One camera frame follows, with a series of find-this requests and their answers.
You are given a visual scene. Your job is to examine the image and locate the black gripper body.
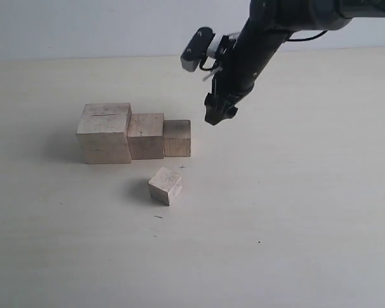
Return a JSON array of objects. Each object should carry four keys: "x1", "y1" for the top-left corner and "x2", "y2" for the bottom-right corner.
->
[{"x1": 210, "y1": 25, "x2": 289, "y2": 105}]

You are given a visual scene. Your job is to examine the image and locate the third largest wooden cube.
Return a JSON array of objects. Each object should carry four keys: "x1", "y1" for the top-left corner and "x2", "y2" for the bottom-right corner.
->
[{"x1": 163, "y1": 119, "x2": 191, "y2": 157}]

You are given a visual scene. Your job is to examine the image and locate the second largest wooden cube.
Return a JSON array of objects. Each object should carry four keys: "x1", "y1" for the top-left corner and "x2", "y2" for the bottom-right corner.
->
[{"x1": 128, "y1": 113, "x2": 164, "y2": 160}]

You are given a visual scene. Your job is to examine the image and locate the smallest wooden cube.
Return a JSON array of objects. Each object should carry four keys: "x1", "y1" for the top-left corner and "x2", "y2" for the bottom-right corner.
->
[{"x1": 148, "y1": 167, "x2": 182, "y2": 206}]

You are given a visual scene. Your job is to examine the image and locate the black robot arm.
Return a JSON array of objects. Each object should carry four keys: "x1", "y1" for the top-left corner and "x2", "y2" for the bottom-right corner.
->
[{"x1": 205, "y1": 1, "x2": 385, "y2": 125}]

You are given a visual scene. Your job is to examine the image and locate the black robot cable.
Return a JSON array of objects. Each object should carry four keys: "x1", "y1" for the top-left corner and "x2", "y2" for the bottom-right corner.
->
[{"x1": 285, "y1": 29, "x2": 329, "y2": 42}]

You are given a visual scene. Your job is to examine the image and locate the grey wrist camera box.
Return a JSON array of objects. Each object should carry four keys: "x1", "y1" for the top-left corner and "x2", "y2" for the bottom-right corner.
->
[{"x1": 180, "y1": 27, "x2": 215, "y2": 73}]

